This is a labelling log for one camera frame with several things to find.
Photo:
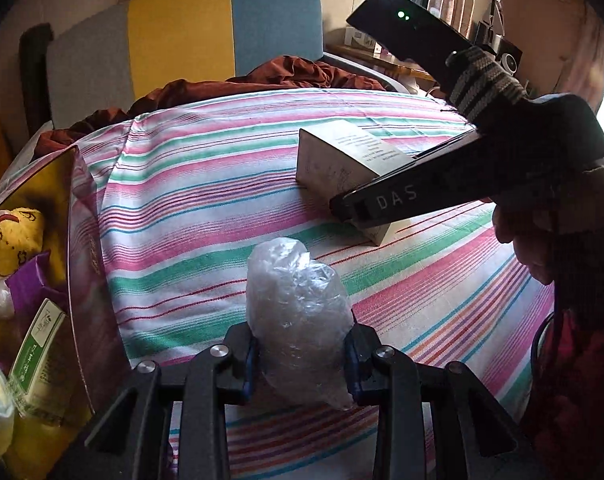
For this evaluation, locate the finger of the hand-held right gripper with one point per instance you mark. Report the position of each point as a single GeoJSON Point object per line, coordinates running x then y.
{"type": "Point", "coordinates": [444, 146]}

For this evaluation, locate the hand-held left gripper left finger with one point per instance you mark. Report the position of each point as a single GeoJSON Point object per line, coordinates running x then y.
{"type": "Point", "coordinates": [237, 365]}

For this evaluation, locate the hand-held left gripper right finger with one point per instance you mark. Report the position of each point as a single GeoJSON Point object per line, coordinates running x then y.
{"type": "Point", "coordinates": [364, 365]}

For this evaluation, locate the clear plastic bag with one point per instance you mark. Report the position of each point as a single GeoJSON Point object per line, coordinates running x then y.
{"type": "Point", "coordinates": [297, 320]}

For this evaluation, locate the white cardboard box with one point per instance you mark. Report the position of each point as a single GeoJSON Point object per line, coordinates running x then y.
{"type": "Point", "coordinates": [342, 160]}

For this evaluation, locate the gold tin box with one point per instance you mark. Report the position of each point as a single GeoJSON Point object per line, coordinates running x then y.
{"type": "Point", "coordinates": [82, 270]}

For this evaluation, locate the green tea box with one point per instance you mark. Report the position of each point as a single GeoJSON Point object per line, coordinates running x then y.
{"type": "Point", "coordinates": [37, 360]}

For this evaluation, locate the purple snack packet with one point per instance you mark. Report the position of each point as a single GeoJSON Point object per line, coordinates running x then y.
{"type": "Point", "coordinates": [32, 280]}

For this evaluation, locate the yellow plush toy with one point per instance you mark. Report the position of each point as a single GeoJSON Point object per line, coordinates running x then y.
{"type": "Point", "coordinates": [17, 240]}

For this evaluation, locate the person's right hand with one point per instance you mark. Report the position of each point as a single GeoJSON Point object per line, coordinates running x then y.
{"type": "Point", "coordinates": [527, 245]}

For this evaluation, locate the wooden side table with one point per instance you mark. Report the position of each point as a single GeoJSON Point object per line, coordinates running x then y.
{"type": "Point", "coordinates": [382, 62]}

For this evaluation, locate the small black clock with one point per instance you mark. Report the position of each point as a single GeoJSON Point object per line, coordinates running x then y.
{"type": "Point", "coordinates": [508, 59]}

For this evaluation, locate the silver triangular stand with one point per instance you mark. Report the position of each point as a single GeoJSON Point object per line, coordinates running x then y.
{"type": "Point", "coordinates": [492, 20]}

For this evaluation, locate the white blue carton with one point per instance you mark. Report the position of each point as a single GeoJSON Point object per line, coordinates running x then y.
{"type": "Point", "coordinates": [357, 37]}

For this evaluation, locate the striped tablecloth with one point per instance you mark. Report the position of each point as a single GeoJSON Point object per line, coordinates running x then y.
{"type": "Point", "coordinates": [207, 200]}

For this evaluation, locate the brown crumpled cloth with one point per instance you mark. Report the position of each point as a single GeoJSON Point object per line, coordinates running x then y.
{"type": "Point", "coordinates": [292, 72]}

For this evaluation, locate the person's red garment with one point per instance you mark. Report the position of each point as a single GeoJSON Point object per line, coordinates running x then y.
{"type": "Point", "coordinates": [582, 400]}

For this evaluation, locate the grey yellow blue sofa chair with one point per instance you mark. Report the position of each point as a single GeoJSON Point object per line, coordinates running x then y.
{"type": "Point", "coordinates": [177, 35]}

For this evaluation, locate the black rolled mat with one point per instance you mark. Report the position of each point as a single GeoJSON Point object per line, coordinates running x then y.
{"type": "Point", "coordinates": [34, 80]}

